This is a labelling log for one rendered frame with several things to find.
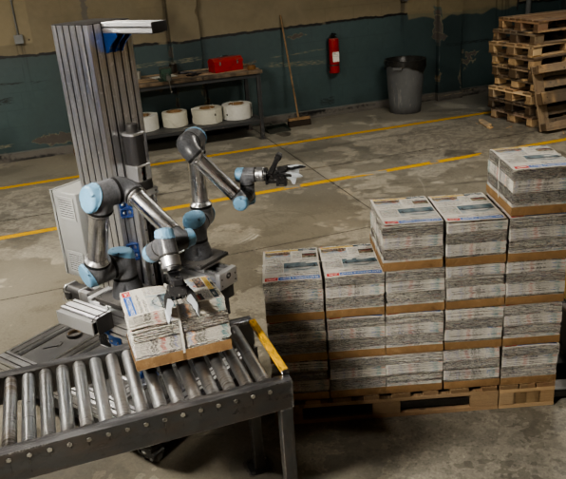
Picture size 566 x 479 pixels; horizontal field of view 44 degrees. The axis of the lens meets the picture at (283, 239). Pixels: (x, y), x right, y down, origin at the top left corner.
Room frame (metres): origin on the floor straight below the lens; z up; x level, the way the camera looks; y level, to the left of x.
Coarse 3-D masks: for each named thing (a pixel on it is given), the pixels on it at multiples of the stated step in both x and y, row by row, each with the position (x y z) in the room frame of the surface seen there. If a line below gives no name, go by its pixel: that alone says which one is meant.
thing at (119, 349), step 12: (240, 324) 2.62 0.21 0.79; (252, 336) 2.64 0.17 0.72; (108, 348) 2.49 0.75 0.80; (120, 348) 2.49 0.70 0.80; (60, 360) 2.42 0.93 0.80; (72, 360) 2.42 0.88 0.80; (84, 360) 2.42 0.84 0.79; (120, 360) 2.46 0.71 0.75; (0, 372) 2.37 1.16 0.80; (12, 372) 2.36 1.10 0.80; (24, 372) 2.36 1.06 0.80; (36, 372) 2.37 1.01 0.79; (72, 372) 2.41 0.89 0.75; (0, 384) 2.32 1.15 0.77; (36, 384) 2.36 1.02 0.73; (72, 384) 2.40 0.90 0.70; (0, 396) 2.32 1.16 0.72
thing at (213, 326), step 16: (192, 288) 2.50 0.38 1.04; (208, 288) 2.48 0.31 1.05; (208, 304) 2.35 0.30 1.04; (224, 304) 2.37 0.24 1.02; (192, 320) 2.33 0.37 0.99; (208, 320) 2.35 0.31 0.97; (224, 320) 2.36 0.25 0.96; (192, 336) 2.32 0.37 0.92; (208, 336) 2.34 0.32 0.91; (224, 336) 2.36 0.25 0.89
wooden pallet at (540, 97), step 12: (540, 72) 8.39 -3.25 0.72; (552, 72) 8.60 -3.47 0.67; (564, 72) 8.66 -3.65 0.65; (540, 84) 8.47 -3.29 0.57; (552, 84) 8.55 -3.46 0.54; (564, 84) 8.62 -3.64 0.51; (540, 96) 8.32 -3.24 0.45; (552, 96) 8.35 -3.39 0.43; (564, 96) 8.42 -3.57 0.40; (540, 108) 8.37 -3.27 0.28; (552, 108) 8.45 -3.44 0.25; (564, 108) 8.52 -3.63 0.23; (540, 120) 8.32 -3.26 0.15; (552, 120) 8.41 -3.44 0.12; (564, 120) 8.32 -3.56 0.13
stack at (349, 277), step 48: (288, 288) 2.95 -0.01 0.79; (336, 288) 2.96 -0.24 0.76; (384, 288) 3.04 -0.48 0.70; (432, 288) 2.97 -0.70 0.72; (480, 288) 2.96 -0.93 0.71; (288, 336) 2.95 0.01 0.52; (336, 336) 2.95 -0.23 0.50; (384, 336) 2.96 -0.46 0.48; (432, 336) 2.96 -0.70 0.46; (480, 336) 2.96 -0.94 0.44; (336, 384) 2.95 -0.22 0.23; (384, 384) 2.95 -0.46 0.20
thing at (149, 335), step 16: (144, 288) 2.55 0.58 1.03; (128, 304) 2.39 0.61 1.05; (144, 304) 2.37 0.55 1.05; (160, 304) 2.36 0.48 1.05; (128, 320) 2.26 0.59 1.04; (144, 320) 2.28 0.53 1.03; (160, 320) 2.30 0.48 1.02; (128, 336) 2.46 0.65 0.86; (144, 336) 2.27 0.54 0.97; (160, 336) 2.29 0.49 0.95; (144, 352) 2.27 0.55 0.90; (160, 352) 2.28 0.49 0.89
